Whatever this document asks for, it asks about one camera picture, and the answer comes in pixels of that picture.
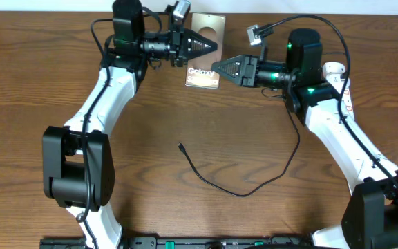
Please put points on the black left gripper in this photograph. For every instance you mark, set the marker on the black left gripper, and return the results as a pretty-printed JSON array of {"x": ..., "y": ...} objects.
[{"x": 178, "y": 46}]

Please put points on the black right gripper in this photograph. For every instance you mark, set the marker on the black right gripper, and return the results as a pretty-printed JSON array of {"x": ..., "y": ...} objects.
[{"x": 251, "y": 66}]

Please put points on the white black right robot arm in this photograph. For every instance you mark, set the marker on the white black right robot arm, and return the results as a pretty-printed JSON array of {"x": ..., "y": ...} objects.
[{"x": 311, "y": 89}]

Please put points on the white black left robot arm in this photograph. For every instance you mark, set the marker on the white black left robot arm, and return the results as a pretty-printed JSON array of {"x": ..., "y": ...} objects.
[{"x": 78, "y": 170}]

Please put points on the white power strip socket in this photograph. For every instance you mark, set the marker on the white power strip socket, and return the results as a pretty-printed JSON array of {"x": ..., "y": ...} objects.
[{"x": 334, "y": 73}]

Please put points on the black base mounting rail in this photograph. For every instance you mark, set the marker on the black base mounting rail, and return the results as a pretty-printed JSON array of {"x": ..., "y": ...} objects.
[{"x": 276, "y": 241}]

